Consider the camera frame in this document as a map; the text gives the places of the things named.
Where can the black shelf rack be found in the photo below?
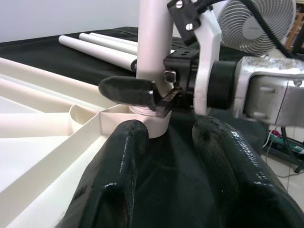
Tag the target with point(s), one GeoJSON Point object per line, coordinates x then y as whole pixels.
{"type": "Point", "coordinates": [299, 28]}

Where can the white plastic table top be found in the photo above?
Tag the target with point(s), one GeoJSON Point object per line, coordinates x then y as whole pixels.
{"type": "Point", "coordinates": [35, 147]}

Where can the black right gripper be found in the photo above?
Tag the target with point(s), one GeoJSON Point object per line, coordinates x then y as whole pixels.
{"type": "Point", "coordinates": [186, 78]}

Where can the white plastic table leg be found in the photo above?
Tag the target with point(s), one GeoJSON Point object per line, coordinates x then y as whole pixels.
{"type": "Point", "coordinates": [123, 40]}
{"type": "Point", "coordinates": [107, 56]}
{"type": "Point", "coordinates": [107, 44]}
{"type": "Point", "coordinates": [152, 35]}

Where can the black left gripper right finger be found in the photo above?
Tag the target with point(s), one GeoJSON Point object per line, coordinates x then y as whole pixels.
{"type": "Point", "coordinates": [242, 180]}

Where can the black table cloth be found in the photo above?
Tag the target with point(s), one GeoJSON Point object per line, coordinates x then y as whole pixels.
{"type": "Point", "coordinates": [171, 178]}

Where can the white pedestal fan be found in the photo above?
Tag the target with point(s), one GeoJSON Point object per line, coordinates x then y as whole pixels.
{"type": "Point", "coordinates": [237, 28]}

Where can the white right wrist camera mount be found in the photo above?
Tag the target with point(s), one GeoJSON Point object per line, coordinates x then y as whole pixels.
{"type": "Point", "coordinates": [209, 47]}

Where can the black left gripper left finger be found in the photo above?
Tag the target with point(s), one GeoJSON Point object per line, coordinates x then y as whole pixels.
{"type": "Point", "coordinates": [114, 180]}

